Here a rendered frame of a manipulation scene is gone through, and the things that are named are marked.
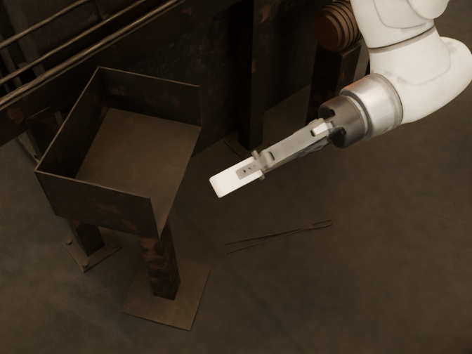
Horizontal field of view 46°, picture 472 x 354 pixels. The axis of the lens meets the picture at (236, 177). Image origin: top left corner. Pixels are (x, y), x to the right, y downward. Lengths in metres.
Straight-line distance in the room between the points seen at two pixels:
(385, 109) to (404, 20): 0.12
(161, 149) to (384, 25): 0.50
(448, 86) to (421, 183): 1.01
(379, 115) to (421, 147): 1.15
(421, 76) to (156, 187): 0.51
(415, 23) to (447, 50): 0.08
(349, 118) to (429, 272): 0.97
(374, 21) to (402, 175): 1.09
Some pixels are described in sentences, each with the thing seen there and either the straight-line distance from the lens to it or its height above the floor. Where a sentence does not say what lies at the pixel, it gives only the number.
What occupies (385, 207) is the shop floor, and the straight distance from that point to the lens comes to 1.79.
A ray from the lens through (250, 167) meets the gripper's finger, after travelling 0.77.
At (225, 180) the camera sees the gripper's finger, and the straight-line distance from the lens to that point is 0.77.
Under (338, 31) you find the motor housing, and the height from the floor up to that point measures 0.50.
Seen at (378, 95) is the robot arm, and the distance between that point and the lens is 0.83.
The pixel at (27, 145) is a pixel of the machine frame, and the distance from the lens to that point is 1.91.
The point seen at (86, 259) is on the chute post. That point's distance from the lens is 1.68.
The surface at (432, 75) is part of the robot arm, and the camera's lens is 0.86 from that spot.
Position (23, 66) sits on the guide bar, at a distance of 1.25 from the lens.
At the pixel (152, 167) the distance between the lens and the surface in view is 1.08.
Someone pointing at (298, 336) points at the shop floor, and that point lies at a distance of 1.55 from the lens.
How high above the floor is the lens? 1.45
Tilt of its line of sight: 54 degrees down
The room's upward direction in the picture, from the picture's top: straight up
